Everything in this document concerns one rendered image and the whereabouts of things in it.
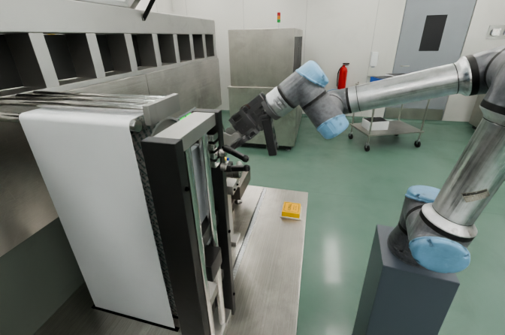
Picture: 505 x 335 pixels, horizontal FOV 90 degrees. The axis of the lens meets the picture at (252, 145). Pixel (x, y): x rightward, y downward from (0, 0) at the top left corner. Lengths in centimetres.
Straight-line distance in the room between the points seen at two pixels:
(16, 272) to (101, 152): 40
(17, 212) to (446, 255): 98
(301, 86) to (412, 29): 481
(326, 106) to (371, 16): 464
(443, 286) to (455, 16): 493
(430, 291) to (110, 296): 90
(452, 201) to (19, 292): 101
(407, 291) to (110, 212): 88
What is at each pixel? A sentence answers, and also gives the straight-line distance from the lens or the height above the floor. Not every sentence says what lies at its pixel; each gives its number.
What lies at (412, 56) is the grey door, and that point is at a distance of 543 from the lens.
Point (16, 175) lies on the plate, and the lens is 76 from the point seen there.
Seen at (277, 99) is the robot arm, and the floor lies 141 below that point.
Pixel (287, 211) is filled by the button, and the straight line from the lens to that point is 103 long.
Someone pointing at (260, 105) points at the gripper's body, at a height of 139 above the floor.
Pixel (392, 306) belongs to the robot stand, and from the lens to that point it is 108.
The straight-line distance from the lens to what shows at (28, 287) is 86.
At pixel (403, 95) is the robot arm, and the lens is 76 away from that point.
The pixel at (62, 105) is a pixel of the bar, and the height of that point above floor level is 145.
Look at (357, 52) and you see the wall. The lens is 523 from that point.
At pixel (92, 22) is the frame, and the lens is 90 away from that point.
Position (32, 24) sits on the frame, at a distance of 79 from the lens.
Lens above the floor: 156
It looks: 23 degrees down
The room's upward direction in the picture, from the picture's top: 1 degrees counter-clockwise
